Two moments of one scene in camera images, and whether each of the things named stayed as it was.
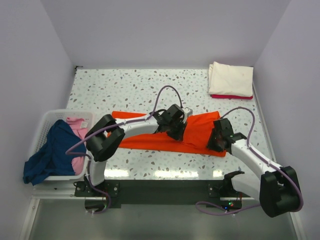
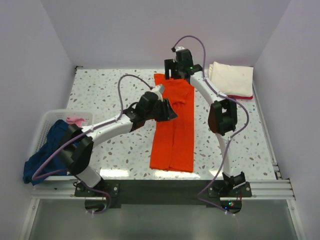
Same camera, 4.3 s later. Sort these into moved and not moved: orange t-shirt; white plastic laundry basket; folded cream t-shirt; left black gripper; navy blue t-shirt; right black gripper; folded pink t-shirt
Moved: right black gripper; orange t-shirt; left black gripper
Not moved: navy blue t-shirt; folded pink t-shirt; folded cream t-shirt; white plastic laundry basket
